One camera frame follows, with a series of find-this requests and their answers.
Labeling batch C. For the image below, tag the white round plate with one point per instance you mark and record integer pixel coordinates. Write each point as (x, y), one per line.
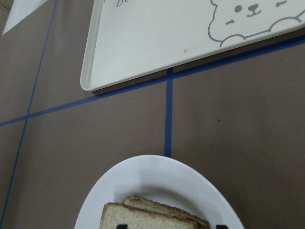
(161, 179)

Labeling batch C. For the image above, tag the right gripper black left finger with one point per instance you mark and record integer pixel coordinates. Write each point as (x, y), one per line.
(122, 226)

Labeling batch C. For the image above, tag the cream bear tray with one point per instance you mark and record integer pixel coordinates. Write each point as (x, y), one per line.
(128, 39)

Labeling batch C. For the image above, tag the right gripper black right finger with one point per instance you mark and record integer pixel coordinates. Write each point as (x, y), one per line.
(221, 227)

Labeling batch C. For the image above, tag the white bread slice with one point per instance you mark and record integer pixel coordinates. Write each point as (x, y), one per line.
(114, 214)

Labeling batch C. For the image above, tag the bread slice under egg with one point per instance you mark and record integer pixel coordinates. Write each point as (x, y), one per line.
(146, 204)

